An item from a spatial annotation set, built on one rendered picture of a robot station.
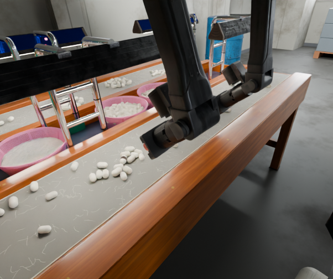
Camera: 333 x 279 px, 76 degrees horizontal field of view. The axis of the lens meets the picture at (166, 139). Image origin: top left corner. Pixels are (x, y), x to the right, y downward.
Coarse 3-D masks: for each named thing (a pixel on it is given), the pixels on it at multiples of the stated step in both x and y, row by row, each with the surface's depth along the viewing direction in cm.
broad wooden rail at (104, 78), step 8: (144, 64) 178; (152, 64) 180; (120, 72) 162; (128, 72) 165; (88, 80) 148; (104, 80) 151; (64, 88) 136; (40, 96) 125; (48, 96) 127; (8, 104) 118; (16, 104) 117; (24, 104) 119; (0, 112) 112
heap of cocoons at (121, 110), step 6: (126, 102) 118; (108, 108) 112; (114, 108) 115; (120, 108) 114; (126, 108) 113; (132, 108) 114; (138, 108) 113; (108, 114) 107; (114, 114) 108; (120, 114) 108; (126, 114) 106; (132, 114) 106
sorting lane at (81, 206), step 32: (256, 96) 118; (96, 160) 77; (160, 160) 75; (32, 192) 65; (64, 192) 64; (96, 192) 64; (128, 192) 63; (0, 224) 56; (32, 224) 55; (64, 224) 55; (96, 224) 54; (0, 256) 48; (32, 256) 48
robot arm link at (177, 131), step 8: (160, 88) 43; (168, 88) 43; (152, 96) 45; (160, 96) 44; (168, 96) 43; (160, 104) 45; (168, 104) 43; (160, 112) 46; (168, 112) 45; (176, 120) 39; (176, 128) 39; (184, 128) 38; (176, 136) 41; (184, 136) 38
